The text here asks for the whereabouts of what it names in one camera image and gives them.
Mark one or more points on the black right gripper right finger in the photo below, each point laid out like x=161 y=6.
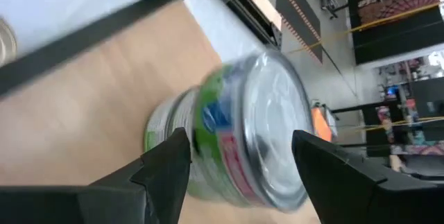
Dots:
x=364 y=199

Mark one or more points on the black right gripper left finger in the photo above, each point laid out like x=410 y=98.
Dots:
x=104 y=203

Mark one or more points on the green label tuna can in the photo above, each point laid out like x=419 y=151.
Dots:
x=163 y=120
x=270 y=120

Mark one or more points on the blue label salmon can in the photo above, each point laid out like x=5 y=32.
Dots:
x=6 y=42

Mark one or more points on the orange folder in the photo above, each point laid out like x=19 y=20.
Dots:
x=320 y=127

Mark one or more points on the black partition panel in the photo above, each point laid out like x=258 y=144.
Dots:
x=399 y=43

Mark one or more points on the black mat orange striped edge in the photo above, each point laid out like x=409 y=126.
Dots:
x=298 y=9

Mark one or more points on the wooden shelf with black frame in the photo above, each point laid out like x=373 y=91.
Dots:
x=86 y=113

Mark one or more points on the black aluminium table frame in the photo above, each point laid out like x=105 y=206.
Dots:
x=243 y=10

